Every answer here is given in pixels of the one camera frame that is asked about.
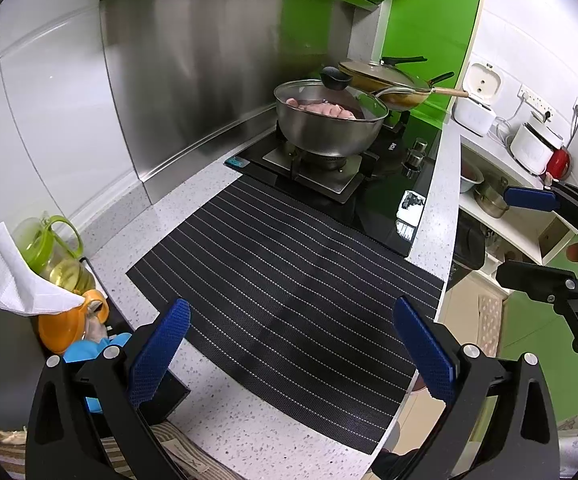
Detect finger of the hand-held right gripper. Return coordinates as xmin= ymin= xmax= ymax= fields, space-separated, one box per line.
xmin=504 ymin=182 xmax=578 ymax=247
xmin=495 ymin=258 xmax=578 ymax=311

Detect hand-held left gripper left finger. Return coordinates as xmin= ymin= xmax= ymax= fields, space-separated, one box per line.
xmin=26 ymin=298 xmax=192 ymax=480

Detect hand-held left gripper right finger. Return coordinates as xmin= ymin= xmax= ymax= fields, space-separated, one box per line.
xmin=392 ymin=296 xmax=560 ymax=480

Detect white open shelf unit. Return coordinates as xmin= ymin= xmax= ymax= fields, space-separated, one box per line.
xmin=458 ymin=132 xmax=578 ymax=267

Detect stacked steel pots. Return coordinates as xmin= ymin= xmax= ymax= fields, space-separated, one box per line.
xmin=474 ymin=175 xmax=510 ymax=218

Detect white round kitchen appliance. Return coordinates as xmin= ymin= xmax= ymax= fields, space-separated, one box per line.
xmin=510 ymin=110 xmax=565 ymax=176

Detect patterned floor mat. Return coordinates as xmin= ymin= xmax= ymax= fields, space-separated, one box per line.
xmin=476 ymin=294 xmax=504 ymax=356

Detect steel bowl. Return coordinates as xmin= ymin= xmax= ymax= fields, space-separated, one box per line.
xmin=459 ymin=162 xmax=485 ymax=193

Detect blue lidded pitcher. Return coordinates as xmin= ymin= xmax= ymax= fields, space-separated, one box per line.
xmin=63 ymin=332 xmax=132 ymax=413

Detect striped woven cloth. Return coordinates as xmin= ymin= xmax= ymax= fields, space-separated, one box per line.
xmin=0 ymin=420 xmax=245 ymax=480

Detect orange lidded pitcher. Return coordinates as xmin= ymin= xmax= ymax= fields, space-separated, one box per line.
xmin=38 ymin=289 xmax=110 ymax=355

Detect white rice cooker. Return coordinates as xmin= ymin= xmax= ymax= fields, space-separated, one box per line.
xmin=453 ymin=62 xmax=504 ymax=136

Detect black striped mat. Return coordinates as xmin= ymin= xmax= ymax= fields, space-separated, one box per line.
xmin=126 ymin=178 xmax=446 ymax=458

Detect cardboard box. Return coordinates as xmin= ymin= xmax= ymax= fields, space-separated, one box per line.
xmin=555 ymin=410 xmax=578 ymax=466

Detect black gas stove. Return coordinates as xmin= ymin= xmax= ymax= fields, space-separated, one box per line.
xmin=239 ymin=120 xmax=445 ymax=256

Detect green lidded pitcher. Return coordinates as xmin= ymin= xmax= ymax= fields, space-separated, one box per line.
xmin=11 ymin=215 xmax=97 ymax=293

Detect steel cooking pot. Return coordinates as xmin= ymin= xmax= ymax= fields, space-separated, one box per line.
xmin=274 ymin=100 xmax=390 ymax=157

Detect raw meat pieces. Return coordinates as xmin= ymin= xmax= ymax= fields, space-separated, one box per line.
xmin=285 ymin=99 xmax=357 ymax=120

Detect glass pot lid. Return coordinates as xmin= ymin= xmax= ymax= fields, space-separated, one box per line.
xmin=274 ymin=66 xmax=390 ymax=122

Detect golden pan wooden handle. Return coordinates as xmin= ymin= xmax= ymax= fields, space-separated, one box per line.
xmin=374 ymin=85 xmax=470 ymax=111

